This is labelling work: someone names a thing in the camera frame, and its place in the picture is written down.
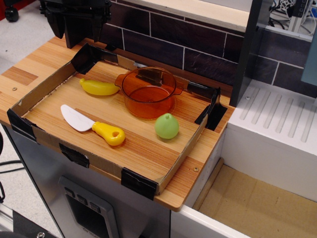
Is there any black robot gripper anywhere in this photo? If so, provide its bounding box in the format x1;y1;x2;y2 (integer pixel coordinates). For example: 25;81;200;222
40;0;111;42

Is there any white yellow toy knife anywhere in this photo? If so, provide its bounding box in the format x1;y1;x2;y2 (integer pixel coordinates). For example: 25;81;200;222
60;105;125;146

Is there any orange transparent plastic pot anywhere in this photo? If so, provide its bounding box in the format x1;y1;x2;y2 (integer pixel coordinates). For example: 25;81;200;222
114;67;183;119

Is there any black caster wheel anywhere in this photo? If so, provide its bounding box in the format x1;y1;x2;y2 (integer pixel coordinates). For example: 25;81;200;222
4;6;19;22

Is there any yellow toy banana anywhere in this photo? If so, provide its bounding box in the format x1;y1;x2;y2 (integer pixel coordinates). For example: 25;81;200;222
79;78;119;96

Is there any green toy pear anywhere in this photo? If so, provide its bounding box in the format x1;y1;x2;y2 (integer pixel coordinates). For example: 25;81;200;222
155;113;179;139

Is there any grey toy oven front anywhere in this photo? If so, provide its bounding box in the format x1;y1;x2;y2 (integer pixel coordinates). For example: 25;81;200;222
58;177;120;238

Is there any white toy sink unit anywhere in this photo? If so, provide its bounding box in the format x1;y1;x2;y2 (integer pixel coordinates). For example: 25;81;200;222
170;81;317;238

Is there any black floor cable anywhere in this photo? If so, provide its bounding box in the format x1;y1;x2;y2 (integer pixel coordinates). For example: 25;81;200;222
0;160;25;174

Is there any dark grey vertical post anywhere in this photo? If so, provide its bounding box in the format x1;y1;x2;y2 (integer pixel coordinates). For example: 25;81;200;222
230;0;273;107

